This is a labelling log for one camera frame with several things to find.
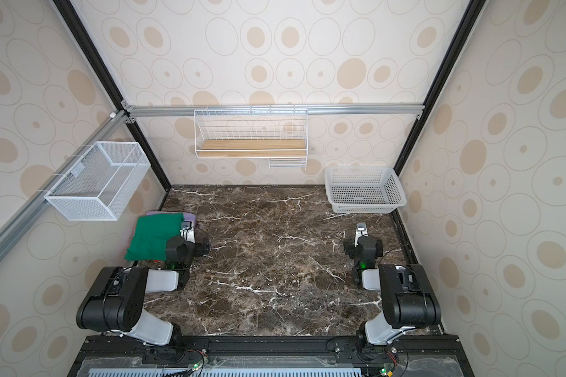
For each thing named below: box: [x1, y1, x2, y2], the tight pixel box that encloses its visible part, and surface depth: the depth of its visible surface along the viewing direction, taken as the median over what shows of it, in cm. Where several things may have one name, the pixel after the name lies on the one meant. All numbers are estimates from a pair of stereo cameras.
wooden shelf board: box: [197, 139, 307, 158], surface depth 101 cm
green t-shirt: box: [124, 212, 185, 262], surface depth 96 cm
